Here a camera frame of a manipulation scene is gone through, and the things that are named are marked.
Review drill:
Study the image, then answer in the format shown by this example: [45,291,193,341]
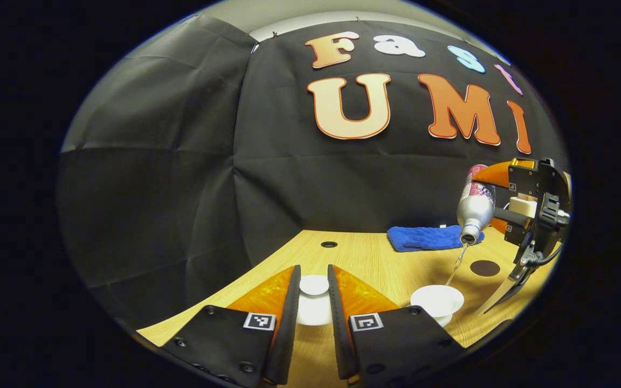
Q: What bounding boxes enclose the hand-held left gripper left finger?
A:
[160,265,301,386]

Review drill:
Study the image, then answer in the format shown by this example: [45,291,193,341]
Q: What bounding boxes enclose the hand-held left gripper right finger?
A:
[328,264,467,386]

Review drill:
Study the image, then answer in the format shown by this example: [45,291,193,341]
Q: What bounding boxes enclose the silver water bottle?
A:
[457,164,497,246]

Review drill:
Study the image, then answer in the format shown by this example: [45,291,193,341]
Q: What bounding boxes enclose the dark round coaster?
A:
[470,260,501,278]

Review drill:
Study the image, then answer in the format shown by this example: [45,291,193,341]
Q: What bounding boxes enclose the white teacup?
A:
[410,285,465,328]

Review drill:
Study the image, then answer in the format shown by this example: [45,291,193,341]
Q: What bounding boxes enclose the white toaster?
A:
[509,195,539,219]

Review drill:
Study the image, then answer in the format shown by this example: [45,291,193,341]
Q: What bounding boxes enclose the blue towel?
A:
[387,225,485,253]

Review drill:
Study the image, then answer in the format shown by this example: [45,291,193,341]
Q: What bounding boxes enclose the black backdrop cloth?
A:
[57,13,570,329]

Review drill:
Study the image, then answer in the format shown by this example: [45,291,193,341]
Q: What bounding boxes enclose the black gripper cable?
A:
[526,242,564,266]

